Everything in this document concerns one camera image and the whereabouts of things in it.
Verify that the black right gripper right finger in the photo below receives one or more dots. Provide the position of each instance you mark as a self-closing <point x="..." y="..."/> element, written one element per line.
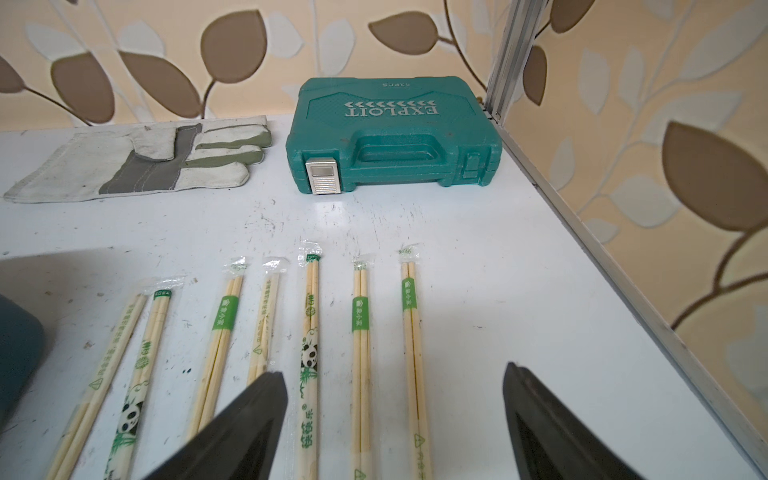
<point x="548" y="440"/>

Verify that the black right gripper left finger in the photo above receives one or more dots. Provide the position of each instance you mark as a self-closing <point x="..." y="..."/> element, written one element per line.
<point x="241" y="442"/>

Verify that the chopstick pair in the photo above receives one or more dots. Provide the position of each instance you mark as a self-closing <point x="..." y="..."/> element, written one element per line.
<point x="308" y="414"/>
<point x="126" y="435"/>
<point x="274" y="268"/>
<point x="362" y="457"/>
<point x="419" y="434"/>
<point x="223" y="322"/>
<point x="87" y="410"/>

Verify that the teal plastic storage box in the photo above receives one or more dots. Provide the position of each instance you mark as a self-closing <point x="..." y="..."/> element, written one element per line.
<point x="22" y="345"/>

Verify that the grey white work glove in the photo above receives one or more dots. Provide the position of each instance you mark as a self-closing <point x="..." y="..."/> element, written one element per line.
<point x="147" y="159"/>

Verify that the green plastic tool case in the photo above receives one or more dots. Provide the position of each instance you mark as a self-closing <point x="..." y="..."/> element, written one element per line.
<point x="392" y="131"/>

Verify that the aluminium frame post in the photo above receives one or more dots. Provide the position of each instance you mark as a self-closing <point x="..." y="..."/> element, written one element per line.
<point x="520" y="24"/>

